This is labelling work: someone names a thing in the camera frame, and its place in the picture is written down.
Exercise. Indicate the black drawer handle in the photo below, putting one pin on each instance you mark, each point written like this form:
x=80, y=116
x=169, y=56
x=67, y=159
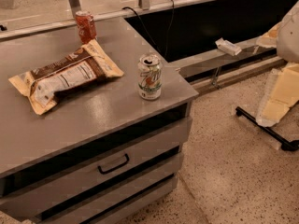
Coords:
x=111, y=166

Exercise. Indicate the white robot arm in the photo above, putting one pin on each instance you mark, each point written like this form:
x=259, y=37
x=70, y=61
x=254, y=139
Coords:
x=288, y=36

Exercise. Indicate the red coke can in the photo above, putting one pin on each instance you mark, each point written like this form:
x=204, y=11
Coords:
x=86, y=26

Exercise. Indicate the black metal stand base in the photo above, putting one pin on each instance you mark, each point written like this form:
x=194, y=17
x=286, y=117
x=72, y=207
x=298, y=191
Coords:
x=284, y=143

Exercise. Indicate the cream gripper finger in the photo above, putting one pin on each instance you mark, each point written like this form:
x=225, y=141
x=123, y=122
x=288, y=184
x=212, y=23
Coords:
x=281, y=93
x=269, y=39

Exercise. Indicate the white green 7up can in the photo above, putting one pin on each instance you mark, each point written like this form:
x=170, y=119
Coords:
x=149, y=76

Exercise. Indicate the white small box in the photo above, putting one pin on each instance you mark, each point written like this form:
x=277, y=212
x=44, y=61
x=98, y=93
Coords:
x=228, y=47

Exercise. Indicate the grey drawer cabinet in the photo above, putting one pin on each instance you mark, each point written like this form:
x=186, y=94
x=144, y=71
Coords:
x=48, y=163

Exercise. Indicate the brown chip bag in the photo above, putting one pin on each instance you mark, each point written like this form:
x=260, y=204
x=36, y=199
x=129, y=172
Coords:
x=87, y=64

